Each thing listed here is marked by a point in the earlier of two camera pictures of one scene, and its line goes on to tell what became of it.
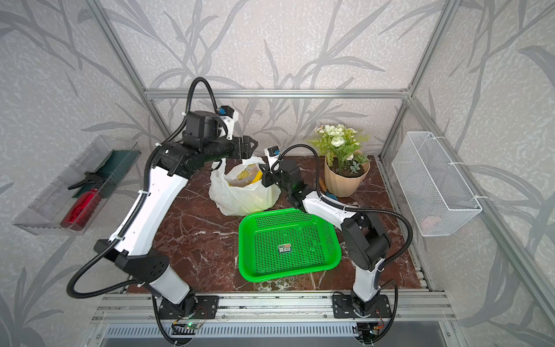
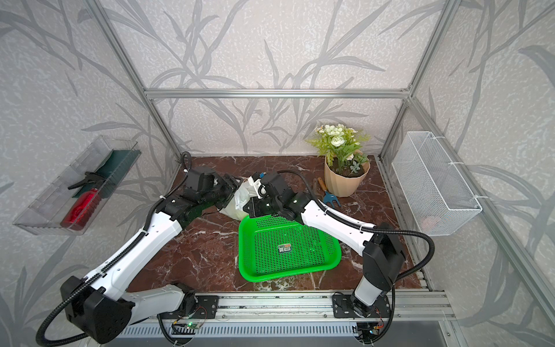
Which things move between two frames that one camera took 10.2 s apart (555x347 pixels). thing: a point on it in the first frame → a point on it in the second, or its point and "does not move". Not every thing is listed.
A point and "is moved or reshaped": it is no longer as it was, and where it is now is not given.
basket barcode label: x=285 y=248 does not move
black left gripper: x=246 y=152 → x=230 y=185
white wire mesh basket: x=439 y=198 does not move
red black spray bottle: x=84 y=205 does not move
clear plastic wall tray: x=76 y=196 does not move
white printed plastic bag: x=249 y=199 is moved or reshaped
